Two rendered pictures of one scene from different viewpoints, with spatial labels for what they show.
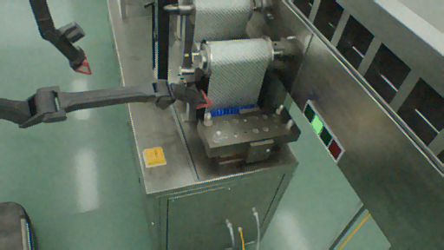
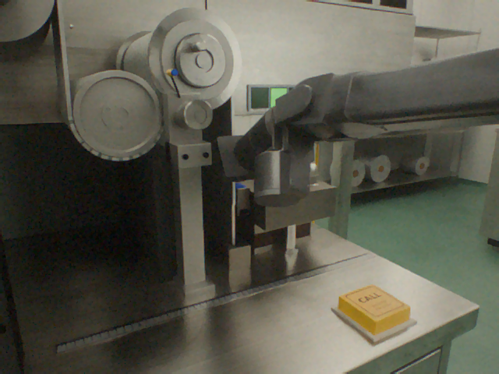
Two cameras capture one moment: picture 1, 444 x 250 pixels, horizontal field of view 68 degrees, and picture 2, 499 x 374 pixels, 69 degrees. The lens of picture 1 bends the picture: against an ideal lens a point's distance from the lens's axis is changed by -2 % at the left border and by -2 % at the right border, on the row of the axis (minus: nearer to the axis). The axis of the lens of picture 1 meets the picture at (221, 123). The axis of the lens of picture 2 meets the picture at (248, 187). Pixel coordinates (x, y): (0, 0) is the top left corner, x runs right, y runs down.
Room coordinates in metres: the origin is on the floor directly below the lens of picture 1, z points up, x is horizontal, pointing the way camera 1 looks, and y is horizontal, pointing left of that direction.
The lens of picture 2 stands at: (1.02, 0.69, 1.21)
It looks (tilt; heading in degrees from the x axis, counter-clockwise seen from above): 15 degrees down; 267
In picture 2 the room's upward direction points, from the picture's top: straight up
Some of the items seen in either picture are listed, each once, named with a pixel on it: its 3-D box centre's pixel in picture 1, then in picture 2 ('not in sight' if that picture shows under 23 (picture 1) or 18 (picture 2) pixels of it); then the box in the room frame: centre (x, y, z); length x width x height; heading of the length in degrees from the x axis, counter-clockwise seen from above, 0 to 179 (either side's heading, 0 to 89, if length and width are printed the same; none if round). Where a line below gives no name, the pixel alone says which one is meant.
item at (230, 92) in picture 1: (234, 93); (207, 143); (1.07, -0.03, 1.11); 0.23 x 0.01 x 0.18; 116
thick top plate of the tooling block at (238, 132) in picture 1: (249, 129); (249, 183); (0.98, -0.12, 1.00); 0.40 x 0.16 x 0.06; 116
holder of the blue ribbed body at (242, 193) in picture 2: not in sight; (218, 187); (1.05, -0.04, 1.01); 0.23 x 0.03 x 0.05; 116
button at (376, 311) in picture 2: (154, 155); (373, 308); (0.83, 0.24, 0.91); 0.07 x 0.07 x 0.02; 26
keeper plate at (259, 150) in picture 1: (259, 151); not in sight; (0.91, -0.17, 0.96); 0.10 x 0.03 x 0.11; 116
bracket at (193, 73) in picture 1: (190, 93); (190, 197); (1.09, 0.16, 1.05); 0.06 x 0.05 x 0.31; 116
